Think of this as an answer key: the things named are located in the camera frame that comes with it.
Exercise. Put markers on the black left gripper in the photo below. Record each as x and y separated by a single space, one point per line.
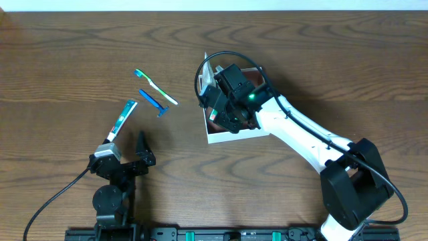
125 168

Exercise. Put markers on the green Dettol soap box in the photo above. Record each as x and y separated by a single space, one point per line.
213 115

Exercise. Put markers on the blue disposable razor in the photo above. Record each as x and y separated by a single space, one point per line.
151 100

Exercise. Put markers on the green toothpaste tube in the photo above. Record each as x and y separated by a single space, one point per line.
126 112

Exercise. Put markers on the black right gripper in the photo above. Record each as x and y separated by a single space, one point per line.
214 99

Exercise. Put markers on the blue foam soap pump bottle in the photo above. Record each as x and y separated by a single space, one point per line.
218 69

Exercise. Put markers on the white box with pink interior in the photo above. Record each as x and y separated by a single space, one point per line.
216 134

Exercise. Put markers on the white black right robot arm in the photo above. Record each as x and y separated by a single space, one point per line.
353 178

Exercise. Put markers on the green white toothbrush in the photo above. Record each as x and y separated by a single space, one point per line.
141 74

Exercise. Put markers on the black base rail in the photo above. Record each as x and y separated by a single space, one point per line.
174 234

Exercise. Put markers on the white Pantene conditioner tube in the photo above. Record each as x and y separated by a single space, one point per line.
207 78

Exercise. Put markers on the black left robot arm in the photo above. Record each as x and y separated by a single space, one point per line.
114 202

